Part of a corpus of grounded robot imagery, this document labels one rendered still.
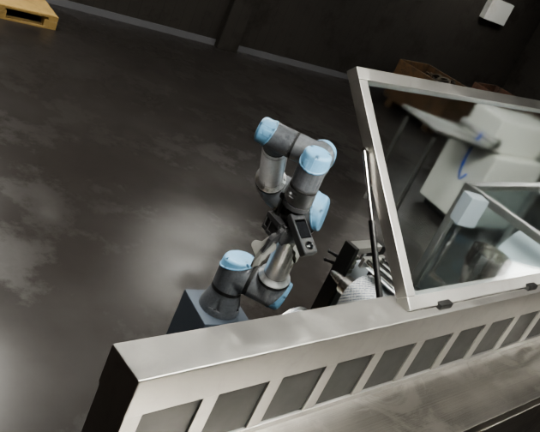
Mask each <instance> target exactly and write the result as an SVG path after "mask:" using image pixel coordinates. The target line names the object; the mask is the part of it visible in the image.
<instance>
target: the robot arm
mask: <svg viewBox="0 0 540 432"><path fill-rule="evenodd" d="M254 140H255V142H257V143H259V144H260V145H261V146H262V150H261V163H260V168H259V169H258V171H257V172H256V174H255V186H256V188H257V191H258V193H259V195H260V196H261V198H262V200H264V202H265V203H266V204H267V205H268V206H270V208H272V209H273V210H272V211H268V212H267V215H266V218H265V219H264V222H263V224H262V226H261V227H262V228H263V229H264V230H265V232H266V234H268V236H269V237H267V238H266V239H264V240H263V241H259V240H254V241H253V242H252V244H251V247H252V249H253V251H254V253H255V257H253V256H252V255H251V254H249V253H247V252H244V251H241V250H231V251H228V252H227V253H225V255H224V256H223V258H222V260H221V261H220V263H219V267H218V270H217V272H216V274H215V275H214V278H213V281H212V284H210V286H208V288H207V289H206V290H205V291H204V292H202V294H201V297H200V299H199V304H200V306H201V308H202V309H203V310H204V311H205V312H206V313H207V314H209V315H210V316H212V317H214V318H217V319H220V320H226V321H228V320H232V319H234V318H236V317H237V314H238V312H239V310H240V298H241V295H242V294H244V296H246V297H249V298H251V299H253V300H255V301H256V302H258V303H261V304H262V305H264V306H265V307H267V308H270V309H274V310H276V309H278V308H279V307H280V305H281V304H282V303H283V302H284V300H285V298H286V297H287V295H288V294H289V292H290V290H291V288H292V286H293V284H292V282H291V277H290V274H289V273H290V271H291V268H292V266H293V264H294V263H296V262H297V260H298V258H299V256H301V257H304V256H310V255H314V254H316V253H317V249H316V246H315V242H314V240H313V238H312V235H311V233H313V232H314V231H318V230H320V228H321V226H322V224H323V222H324V220H325V218H326V215H327V211H328V208H329V204H330V200H329V198H328V196H326V195H324V194H322V192H320V191H319V188H320V186H321V183H322V181H323V179H324V177H325V176H326V174H327V173H328V171H329V169H330V168H331V167H332V166H333V164H334V161H335V159H336V155H337V152H336V148H335V146H334V144H332V142H330V141H328V140H318V141H316V140H314V139H312V138H310V137H308V136H306V135H304V134H302V133H300V132H298V131H296V130H294V129H292V128H290V127H287V126H285V125H284V124H282V123H279V121H275V120H273V119H272V118H269V117H264V118H263V119H262V120H261V122H260V124H259V125H258V127H257V129H256V132H255V135H254ZM287 158H288V159H291V160H293V161H295V162H297V163H298V164H297V168H296V170H295V172H294V174H293V176H292V178H291V177H289V176H287V175H286V174H285V167H286V162H287ZM265 222H266V223H265ZM269 254H270V256H269V258H268V261H267V263H266V264H264V265H262V266H261V267H260V264H261V262H262V261H264V260H265V259H266V258H267V256H268V255H269Z"/></svg>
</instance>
